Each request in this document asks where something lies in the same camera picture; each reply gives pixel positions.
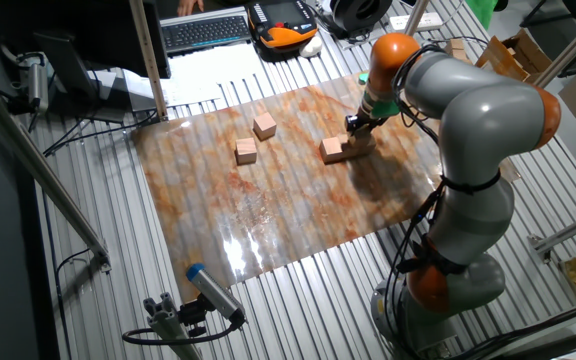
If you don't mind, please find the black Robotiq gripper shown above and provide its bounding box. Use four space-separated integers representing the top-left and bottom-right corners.
344 113 392 135

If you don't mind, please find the person hand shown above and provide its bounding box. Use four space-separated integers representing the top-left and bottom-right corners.
176 0 205 18

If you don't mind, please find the white computer mouse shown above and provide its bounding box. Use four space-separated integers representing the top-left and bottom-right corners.
298 37 324 59

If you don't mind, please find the black round spool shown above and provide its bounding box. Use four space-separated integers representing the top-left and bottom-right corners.
317 0 394 41

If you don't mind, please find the spare wooden block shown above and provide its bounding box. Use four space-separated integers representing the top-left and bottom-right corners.
445 38 468 61

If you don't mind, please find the white power strip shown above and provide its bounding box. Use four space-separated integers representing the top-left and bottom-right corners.
389 12 444 32

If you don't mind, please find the orange marble pattern mat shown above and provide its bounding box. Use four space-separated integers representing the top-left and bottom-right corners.
130 72 522 303

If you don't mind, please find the orange black teach pendant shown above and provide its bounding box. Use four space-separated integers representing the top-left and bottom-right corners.
246 0 319 55

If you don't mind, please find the green cloth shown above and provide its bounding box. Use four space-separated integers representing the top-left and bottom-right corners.
464 0 499 31

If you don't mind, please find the white paper sheet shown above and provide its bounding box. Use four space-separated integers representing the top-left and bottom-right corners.
165 42 269 91
160 82 224 107

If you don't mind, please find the brown cardboard box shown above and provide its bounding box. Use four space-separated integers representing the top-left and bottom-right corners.
476 27 554 86

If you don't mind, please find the black computer keyboard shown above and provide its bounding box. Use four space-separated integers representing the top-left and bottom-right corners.
160 6 253 57

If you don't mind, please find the black computer monitor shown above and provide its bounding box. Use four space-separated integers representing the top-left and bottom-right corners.
0 0 172 80

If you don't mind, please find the grey monitor stand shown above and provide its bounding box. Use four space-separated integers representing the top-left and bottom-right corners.
34 31 160 125

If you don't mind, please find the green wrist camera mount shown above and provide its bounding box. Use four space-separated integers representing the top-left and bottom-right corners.
357 72 402 120

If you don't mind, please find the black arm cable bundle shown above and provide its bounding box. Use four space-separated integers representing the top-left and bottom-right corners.
380 35 489 360

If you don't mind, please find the aluminium upright post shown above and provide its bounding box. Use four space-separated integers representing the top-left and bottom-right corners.
402 0 432 37

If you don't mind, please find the aluminium frame beam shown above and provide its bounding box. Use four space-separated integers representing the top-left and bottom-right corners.
530 2 576 94
526 204 576 264

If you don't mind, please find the beige upright frame post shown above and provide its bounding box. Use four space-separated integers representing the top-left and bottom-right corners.
127 0 170 124

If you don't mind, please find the silver camera with blue cap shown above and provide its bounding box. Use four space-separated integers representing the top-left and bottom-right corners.
185 262 248 326

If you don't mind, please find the thick black floor cable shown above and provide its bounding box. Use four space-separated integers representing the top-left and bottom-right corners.
442 298 576 360

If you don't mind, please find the black table cable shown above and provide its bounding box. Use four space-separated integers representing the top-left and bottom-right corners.
42 109 160 157

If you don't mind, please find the aluminium profile camera mount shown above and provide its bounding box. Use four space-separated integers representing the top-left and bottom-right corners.
142 292 204 360

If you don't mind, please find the black camera cable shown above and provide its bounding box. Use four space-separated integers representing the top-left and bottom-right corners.
121 319 247 347

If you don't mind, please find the long aluminium frame rail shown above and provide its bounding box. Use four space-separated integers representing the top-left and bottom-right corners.
0 69 113 274

